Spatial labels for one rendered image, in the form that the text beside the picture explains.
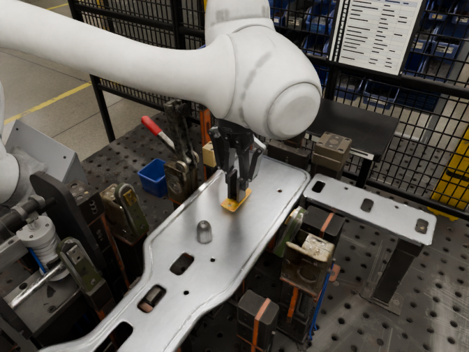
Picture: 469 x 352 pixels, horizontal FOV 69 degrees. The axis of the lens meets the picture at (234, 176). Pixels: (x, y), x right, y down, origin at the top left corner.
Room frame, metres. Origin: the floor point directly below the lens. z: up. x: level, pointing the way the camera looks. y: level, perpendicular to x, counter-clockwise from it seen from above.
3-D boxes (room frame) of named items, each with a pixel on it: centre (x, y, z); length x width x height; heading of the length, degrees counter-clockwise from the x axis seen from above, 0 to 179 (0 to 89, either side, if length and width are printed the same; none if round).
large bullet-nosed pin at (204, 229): (0.46, 0.06, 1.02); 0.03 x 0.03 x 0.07
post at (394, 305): (0.50, -0.41, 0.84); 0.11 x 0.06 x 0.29; 58
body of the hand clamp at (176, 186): (0.66, 0.14, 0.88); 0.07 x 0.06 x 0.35; 58
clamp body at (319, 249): (0.41, -0.15, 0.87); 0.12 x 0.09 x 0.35; 58
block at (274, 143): (0.78, -0.16, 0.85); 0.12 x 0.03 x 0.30; 58
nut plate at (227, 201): (0.57, -0.01, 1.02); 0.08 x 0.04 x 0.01; 148
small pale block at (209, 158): (0.70, 0.06, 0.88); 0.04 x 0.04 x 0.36; 58
